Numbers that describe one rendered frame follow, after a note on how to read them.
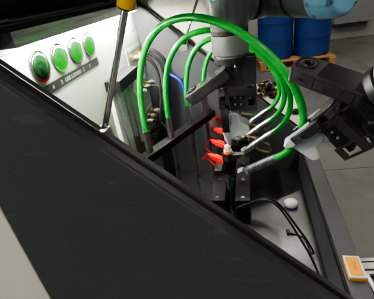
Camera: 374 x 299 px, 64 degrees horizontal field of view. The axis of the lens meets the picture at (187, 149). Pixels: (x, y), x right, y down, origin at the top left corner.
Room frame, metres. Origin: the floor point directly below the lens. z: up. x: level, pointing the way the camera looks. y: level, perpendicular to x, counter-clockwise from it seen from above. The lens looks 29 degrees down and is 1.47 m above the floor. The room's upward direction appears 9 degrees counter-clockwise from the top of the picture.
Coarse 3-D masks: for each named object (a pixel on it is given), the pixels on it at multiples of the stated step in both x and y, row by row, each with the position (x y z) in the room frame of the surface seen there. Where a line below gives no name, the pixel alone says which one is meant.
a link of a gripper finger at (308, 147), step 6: (294, 132) 0.46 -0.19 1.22; (318, 132) 0.42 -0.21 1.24; (288, 138) 0.46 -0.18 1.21; (312, 138) 0.42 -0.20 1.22; (318, 138) 0.42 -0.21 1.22; (288, 144) 0.45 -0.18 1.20; (294, 144) 0.44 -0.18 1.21; (300, 144) 0.44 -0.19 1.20; (306, 144) 0.43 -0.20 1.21; (312, 144) 0.42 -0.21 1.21; (318, 144) 0.42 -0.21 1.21; (300, 150) 0.44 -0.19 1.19; (306, 150) 0.44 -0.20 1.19; (312, 150) 0.43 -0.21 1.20; (318, 150) 0.42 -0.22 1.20; (306, 156) 0.44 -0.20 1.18; (312, 156) 0.43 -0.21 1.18; (318, 156) 0.42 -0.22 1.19
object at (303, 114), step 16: (176, 16) 0.60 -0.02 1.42; (192, 16) 0.58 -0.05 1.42; (208, 16) 0.56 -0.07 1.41; (240, 32) 0.53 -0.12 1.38; (144, 48) 0.65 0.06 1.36; (256, 48) 0.51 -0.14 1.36; (144, 64) 0.67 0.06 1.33; (272, 64) 0.50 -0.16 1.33; (144, 112) 0.69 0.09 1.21; (304, 112) 0.46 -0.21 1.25; (144, 128) 0.68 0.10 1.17
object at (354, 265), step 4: (348, 260) 0.39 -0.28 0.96; (352, 260) 0.38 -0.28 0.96; (356, 260) 0.38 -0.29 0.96; (348, 264) 0.38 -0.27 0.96; (352, 264) 0.38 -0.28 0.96; (356, 264) 0.38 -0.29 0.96; (352, 268) 0.37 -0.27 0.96; (356, 268) 0.37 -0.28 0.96; (360, 268) 0.37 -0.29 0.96; (352, 272) 0.36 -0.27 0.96; (356, 272) 0.36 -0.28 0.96; (360, 272) 0.36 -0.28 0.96; (348, 276) 0.36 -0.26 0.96; (352, 280) 0.35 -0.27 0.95; (356, 280) 0.35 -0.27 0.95; (360, 280) 0.35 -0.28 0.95; (364, 280) 0.35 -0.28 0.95
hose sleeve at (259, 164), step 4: (268, 156) 0.51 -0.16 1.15; (272, 156) 0.50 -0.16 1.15; (260, 160) 0.51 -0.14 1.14; (264, 160) 0.50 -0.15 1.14; (268, 160) 0.50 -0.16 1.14; (272, 160) 0.49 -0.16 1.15; (252, 164) 0.52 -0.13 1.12; (256, 164) 0.51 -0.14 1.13; (260, 164) 0.51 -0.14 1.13; (264, 164) 0.50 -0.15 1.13; (268, 164) 0.50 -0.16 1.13; (272, 164) 0.50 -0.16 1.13; (244, 168) 0.53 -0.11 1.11; (248, 168) 0.52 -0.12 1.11; (252, 168) 0.52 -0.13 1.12; (256, 168) 0.51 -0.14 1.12; (260, 168) 0.51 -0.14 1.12; (244, 172) 0.53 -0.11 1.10; (248, 172) 0.52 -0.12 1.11; (252, 172) 0.52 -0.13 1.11
